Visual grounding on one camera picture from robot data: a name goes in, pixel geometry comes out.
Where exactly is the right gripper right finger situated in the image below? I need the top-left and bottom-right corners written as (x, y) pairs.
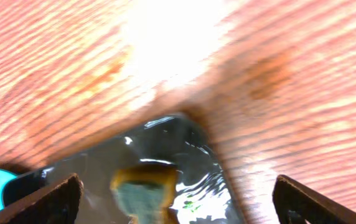
top-left (273, 175), bottom-right (356, 224)

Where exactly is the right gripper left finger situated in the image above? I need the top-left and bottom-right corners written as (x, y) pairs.
top-left (0, 173), bottom-right (83, 224)

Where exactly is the green yellow sponge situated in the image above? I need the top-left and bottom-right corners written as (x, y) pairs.
top-left (110, 163), bottom-right (178, 224)

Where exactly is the black rectangular water tray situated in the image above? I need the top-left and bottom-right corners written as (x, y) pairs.
top-left (3, 115), bottom-right (245, 223)

